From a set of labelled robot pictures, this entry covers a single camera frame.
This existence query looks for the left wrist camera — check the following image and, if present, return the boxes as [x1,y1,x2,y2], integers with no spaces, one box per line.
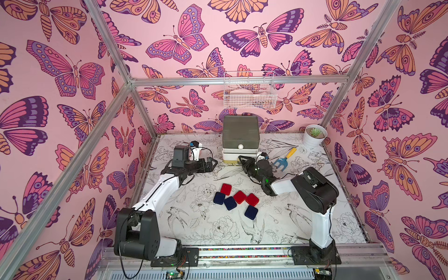
[189,141,203,149]

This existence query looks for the three-tier drawer cabinet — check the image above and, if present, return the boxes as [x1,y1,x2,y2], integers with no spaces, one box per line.
[222,115,260,164]

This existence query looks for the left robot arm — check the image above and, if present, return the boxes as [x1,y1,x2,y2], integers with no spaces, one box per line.
[114,141,218,263]

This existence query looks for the white wire basket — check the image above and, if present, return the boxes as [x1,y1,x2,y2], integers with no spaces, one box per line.
[222,76,278,110]

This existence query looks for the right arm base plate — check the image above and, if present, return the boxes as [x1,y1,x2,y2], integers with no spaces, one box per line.
[290,245,342,266]

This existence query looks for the red brooch box top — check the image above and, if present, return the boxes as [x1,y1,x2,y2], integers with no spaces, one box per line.
[220,183,232,196]

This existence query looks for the blue brooch box bottom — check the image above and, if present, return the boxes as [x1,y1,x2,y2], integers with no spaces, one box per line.
[245,205,259,221]

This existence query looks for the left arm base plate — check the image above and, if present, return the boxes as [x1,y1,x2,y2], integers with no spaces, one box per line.
[150,247,199,268]

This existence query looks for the red brooch box middle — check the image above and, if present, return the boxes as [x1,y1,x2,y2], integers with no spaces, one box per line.
[233,191,247,204]

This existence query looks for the blue yellow garden fork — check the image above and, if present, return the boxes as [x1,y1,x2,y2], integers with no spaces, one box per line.
[273,148,297,172]

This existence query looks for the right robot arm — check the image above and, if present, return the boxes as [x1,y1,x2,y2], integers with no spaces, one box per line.
[238,156,339,264]

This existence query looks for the blue brooch box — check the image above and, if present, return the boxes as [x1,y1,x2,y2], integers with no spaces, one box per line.
[224,197,238,211]
[245,205,259,221]
[213,192,226,205]

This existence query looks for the white potted succulent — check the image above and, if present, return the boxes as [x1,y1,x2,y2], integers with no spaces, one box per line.
[303,124,328,149]

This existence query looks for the red brooch box right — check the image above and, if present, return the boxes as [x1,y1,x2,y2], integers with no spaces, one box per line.
[246,193,260,207]

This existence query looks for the red brooch box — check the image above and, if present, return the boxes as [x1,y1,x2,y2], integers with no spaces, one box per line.
[220,183,232,196]
[233,191,247,204]
[246,193,260,207]

